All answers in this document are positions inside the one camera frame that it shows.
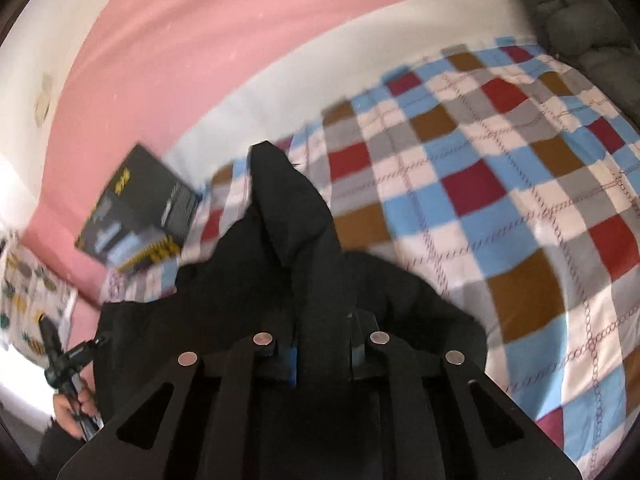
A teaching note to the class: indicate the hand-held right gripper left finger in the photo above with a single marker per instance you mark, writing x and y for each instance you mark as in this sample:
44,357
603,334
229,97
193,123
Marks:
291,365

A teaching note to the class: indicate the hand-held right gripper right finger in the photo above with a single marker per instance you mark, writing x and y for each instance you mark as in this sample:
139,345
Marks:
356,355

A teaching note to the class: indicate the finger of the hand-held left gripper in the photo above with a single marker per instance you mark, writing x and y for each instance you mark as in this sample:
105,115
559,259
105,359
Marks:
87,347

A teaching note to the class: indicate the black jacket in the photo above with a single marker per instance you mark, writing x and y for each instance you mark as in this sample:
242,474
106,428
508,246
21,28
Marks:
295,270

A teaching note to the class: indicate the person's left forearm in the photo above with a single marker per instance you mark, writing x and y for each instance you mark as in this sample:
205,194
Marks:
57,455

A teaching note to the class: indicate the person's left hand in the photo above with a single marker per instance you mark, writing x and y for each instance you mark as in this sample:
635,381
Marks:
65,412

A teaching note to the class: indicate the pineapple print cloth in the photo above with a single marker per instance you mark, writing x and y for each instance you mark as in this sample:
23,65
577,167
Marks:
30,295

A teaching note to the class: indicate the cardboard appliance box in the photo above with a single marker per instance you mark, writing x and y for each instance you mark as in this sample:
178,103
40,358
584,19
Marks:
135,210

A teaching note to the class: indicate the checked bed sheet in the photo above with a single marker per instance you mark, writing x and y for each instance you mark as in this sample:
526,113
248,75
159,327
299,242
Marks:
475,200

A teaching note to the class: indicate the grey tufted seat cushion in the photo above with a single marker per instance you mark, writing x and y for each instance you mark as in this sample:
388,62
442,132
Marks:
585,25

